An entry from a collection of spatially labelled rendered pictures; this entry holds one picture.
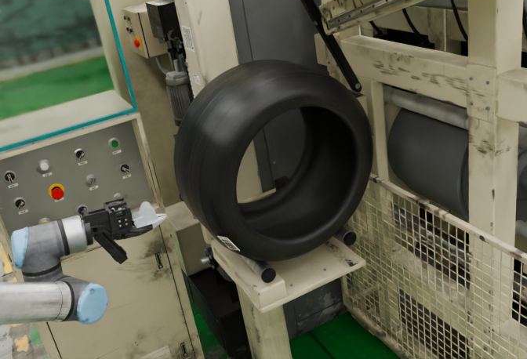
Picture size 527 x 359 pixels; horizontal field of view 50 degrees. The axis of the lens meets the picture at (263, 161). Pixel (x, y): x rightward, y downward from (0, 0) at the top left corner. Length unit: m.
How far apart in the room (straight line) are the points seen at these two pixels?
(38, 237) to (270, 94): 0.65
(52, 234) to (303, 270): 0.77
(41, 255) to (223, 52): 0.78
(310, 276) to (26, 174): 0.98
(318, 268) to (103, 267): 0.80
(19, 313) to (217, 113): 0.64
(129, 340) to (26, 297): 1.10
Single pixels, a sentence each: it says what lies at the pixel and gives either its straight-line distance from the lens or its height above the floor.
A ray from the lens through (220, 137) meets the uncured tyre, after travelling 1.40.
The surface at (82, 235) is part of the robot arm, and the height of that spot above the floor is 1.19.
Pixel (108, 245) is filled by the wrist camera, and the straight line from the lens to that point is 1.50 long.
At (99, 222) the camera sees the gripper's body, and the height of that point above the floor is 1.20.
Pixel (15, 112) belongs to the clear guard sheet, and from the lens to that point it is 1.93.
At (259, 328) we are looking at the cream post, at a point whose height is 0.41.
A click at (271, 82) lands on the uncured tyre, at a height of 1.43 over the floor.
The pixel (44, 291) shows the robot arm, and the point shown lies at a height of 1.18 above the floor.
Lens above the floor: 1.85
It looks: 25 degrees down
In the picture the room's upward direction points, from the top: 10 degrees counter-clockwise
